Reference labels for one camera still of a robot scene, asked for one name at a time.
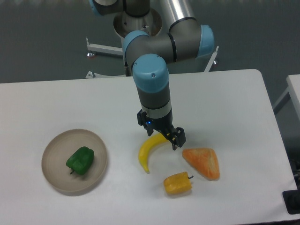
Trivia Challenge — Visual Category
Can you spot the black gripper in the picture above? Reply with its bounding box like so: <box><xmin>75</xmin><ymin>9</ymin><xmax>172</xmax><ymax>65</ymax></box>
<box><xmin>137</xmin><ymin>110</ymin><xmax>186</xmax><ymax>150</ymax></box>

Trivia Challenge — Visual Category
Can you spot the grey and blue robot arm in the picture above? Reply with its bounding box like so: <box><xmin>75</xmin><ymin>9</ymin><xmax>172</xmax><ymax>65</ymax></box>
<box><xmin>90</xmin><ymin>0</ymin><xmax>215</xmax><ymax>149</ymax></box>

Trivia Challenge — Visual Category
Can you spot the yellow bell pepper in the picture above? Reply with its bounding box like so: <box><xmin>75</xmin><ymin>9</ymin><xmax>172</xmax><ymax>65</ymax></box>
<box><xmin>163</xmin><ymin>172</ymin><xmax>194</xmax><ymax>195</ymax></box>

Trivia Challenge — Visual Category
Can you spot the green bell pepper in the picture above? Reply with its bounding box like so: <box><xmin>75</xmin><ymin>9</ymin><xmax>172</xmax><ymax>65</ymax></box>
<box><xmin>66</xmin><ymin>146</ymin><xmax>94</xmax><ymax>175</ymax></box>

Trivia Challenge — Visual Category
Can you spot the beige round plate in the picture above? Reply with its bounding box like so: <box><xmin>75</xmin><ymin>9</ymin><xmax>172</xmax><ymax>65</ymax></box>
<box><xmin>41</xmin><ymin>129</ymin><xmax>108</xmax><ymax>196</ymax></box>

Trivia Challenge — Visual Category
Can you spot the yellow banana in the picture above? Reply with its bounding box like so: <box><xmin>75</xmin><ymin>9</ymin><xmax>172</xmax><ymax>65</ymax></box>
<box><xmin>138</xmin><ymin>133</ymin><xmax>168</xmax><ymax>174</ymax></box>

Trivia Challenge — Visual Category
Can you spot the orange triangular bread slice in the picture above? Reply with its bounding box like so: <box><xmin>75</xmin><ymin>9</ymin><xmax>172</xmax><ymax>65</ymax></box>
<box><xmin>182</xmin><ymin>148</ymin><xmax>220</xmax><ymax>180</ymax></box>

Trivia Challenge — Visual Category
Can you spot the white side table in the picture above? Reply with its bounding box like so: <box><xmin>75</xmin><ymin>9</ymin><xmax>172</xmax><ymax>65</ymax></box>
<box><xmin>272</xmin><ymin>75</ymin><xmax>300</xmax><ymax>118</ymax></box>

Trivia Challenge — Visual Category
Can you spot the black device at table edge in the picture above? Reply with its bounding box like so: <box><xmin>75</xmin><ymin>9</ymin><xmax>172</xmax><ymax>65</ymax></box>
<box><xmin>282</xmin><ymin>190</ymin><xmax>300</xmax><ymax>215</ymax></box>

